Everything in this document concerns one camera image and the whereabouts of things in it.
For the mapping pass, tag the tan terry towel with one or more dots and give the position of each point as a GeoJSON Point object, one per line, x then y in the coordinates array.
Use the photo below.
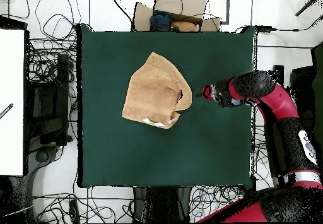
{"type": "Point", "coordinates": [151, 92]}

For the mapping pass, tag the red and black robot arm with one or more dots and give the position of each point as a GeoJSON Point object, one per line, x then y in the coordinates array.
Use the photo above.
{"type": "Point", "coordinates": [280, 102]}

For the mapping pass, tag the orange cloth item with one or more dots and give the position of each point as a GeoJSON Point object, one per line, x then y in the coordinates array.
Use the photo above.
{"type": "Point", "coordinates": [184, 26]}

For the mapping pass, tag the black upright bar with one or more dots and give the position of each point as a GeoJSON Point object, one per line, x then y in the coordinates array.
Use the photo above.
{"type": "Point", "coordinates": [279, 71]}

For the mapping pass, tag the dark blue garment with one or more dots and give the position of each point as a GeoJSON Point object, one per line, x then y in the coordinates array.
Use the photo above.
{"type": "Point", "coordinates": [160, 22]}

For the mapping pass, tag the black power adapter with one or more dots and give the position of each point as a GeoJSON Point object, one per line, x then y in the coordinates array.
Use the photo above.
{"type": "Point", "coordinates": [265, 28]}

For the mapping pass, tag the brown cardboard box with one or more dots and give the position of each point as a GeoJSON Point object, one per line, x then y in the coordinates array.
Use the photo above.
{"type": "Point", "coordinates": [191, 4]}

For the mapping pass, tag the dark green table cloth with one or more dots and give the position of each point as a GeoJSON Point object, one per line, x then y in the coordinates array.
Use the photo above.
{"type": "Point", "coordinates": [113, 158]}

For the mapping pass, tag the green cloth drape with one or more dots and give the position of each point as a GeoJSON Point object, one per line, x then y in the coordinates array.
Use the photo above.
{"type": "Point", "coordinates": [319, 82]}

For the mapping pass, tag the dark slim rod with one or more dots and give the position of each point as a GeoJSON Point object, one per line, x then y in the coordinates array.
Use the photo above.
{"type": "Point", "coordinates": [307, 5]}

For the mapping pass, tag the grey swivel chair base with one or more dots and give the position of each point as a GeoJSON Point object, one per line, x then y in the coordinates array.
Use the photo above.
{"type": "Point", "coordinates": [41, 155]}

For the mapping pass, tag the black power strip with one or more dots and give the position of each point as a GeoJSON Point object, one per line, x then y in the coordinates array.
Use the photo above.
{"type": "Point", "coordinates": [74, 210]}

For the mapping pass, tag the white board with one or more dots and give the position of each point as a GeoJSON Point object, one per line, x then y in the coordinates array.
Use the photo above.
{"type": "Point", "coordinates": [11, 82]}

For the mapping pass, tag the grey angled frame bar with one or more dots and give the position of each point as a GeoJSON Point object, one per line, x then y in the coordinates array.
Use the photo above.
{"type": "Point", "coordinates": [227, 7]}

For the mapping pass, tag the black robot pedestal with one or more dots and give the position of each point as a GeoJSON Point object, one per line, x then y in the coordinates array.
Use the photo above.
{"type": "Point", "coordinates": [161, 203]}

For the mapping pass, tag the black stand frame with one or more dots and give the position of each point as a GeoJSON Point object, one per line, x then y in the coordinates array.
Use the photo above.
{"type": "Point", "coordinates": [61, 95]}

